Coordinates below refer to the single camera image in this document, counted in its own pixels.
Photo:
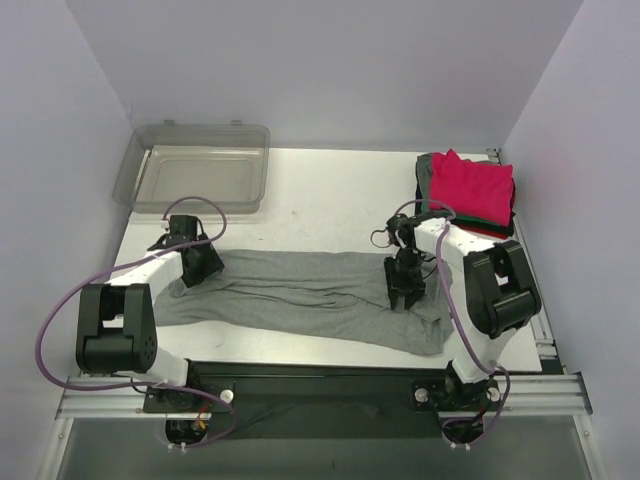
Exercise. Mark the folded grey t-shirt in stack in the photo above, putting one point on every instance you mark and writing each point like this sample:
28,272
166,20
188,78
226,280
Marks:
423,173

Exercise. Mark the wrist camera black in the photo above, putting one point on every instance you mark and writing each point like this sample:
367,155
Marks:
400,230
181,229

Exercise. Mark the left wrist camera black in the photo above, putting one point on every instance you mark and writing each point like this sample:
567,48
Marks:
181,229

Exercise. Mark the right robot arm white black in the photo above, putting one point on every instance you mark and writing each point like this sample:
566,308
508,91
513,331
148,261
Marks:
489,286

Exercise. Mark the aluminium frame rail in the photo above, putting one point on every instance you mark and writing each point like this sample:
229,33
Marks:
102,398

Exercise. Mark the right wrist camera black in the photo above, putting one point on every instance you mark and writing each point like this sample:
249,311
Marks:
400,230

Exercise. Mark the grey t-shirt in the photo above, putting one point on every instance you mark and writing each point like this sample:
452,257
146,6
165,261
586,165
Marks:
423,173
331,295

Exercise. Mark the clear plastic bin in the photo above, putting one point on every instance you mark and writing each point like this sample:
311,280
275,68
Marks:
226,164

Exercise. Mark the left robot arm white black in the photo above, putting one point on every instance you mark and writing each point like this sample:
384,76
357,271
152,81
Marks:
116,331

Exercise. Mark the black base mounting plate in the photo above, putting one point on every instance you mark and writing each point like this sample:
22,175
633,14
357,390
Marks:
268,401

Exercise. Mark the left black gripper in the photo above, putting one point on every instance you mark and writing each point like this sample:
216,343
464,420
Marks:
203,262

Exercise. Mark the folded magenta t-shirt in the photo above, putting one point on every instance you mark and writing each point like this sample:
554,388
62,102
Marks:
476,189

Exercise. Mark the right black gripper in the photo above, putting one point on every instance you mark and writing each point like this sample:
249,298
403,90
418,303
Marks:
405,279

